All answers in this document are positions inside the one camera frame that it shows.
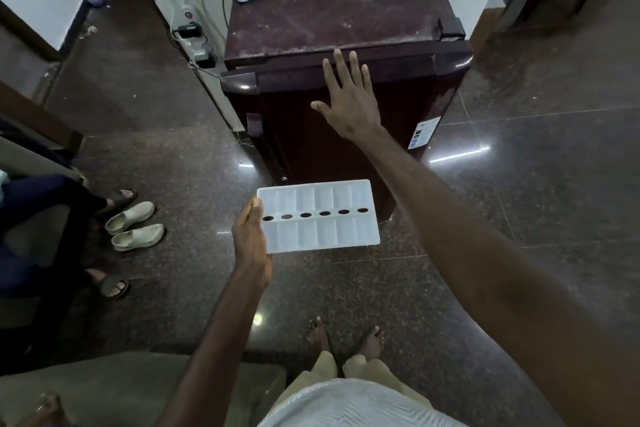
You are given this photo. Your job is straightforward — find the white textured shirt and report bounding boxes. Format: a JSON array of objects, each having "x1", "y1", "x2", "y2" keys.
[{"x1": 257, "y1": 378, "x2": 470, "y2": 427}]

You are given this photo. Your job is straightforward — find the dark sandal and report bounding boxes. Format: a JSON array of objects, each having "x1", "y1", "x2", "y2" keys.
[
  {"x1": 96, "y1": 187, "x2": 139, "y2": 216},
  {"x1": 86, "y1": 269, "x2": 131, "y2": 300}
]

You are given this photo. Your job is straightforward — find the person's right forearm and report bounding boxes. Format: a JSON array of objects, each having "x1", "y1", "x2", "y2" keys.
[{"x1": 356, "y1": 125, "x2": 640, "y2": 427}]

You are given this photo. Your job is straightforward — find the person's left foot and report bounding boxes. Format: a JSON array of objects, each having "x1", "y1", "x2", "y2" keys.
[{"x1": 305, "y1": 317, "x2": 331, "y2": 355}]

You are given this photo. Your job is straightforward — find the person's foot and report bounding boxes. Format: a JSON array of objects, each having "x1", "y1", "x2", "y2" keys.
[
  {"x1": 22, "y1": 393, "x2": 68, "y2": 427},
  {"x1": 355, "y1": 326, "x2": 385, "y2": 362},
  {"x1": 305, "y1": 317, "x2": 331, "y2": 355}
]

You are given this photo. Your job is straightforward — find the person's left hand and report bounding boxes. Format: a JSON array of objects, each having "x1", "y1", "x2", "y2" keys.
[{"x1": 231, "y1": 197, "x2": 274, "y2": 284}]

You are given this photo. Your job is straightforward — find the person's right foot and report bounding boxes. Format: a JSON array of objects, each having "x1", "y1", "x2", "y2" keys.
[{"x1": 355, "y1": 326, "x2": 385, "y2": 362}]

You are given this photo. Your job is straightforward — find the white power strip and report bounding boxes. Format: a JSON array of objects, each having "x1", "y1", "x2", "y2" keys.
[{"x1": 171, "y1": 0, "x2": 218, "y2": 70}]

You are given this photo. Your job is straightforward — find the person's left forearm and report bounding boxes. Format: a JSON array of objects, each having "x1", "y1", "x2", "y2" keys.
[{"x1": 156, "y1": 269, "x2": 274, "y2": 427}]

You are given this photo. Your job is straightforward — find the maroon mini fridge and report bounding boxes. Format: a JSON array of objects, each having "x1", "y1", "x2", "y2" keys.
[{"x1": 220, "y1": 0, "x2": 474, "y2": 224}]

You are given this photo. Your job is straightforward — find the wooden furniture edge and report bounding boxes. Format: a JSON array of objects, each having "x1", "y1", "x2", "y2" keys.
[{"x1": 0, "y1": 80, "x2": 85, "y2": 154}]

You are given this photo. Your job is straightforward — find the white slip-on shoe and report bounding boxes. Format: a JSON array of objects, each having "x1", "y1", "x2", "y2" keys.
[
  {"x1": 104, "y1": 201, "x2": 156, "y2": 236},
  {"x1": 110, "y1": 224, "x2": 166, "y2": 252}
]

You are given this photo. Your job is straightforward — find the white label sticker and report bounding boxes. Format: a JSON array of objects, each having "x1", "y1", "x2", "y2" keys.
[{"x1": 407, "y1": 116, "x2": 442, "y2": 150}]

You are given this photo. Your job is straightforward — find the white plastic ice cube tray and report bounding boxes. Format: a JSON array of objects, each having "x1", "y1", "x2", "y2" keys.
[{"x1": 256, "y1": 179, "x2": 381, "y2": 255}]

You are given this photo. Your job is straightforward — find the person's right hand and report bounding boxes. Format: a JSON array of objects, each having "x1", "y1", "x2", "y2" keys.
[{"x1": 310, "y1": 48, "x2": 383, "y2": 143}]

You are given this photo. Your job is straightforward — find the beige trousers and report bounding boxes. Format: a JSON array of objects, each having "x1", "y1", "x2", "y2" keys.
[{"x1": 278, "y1": 351, "x2": 434, "y2": 411}]

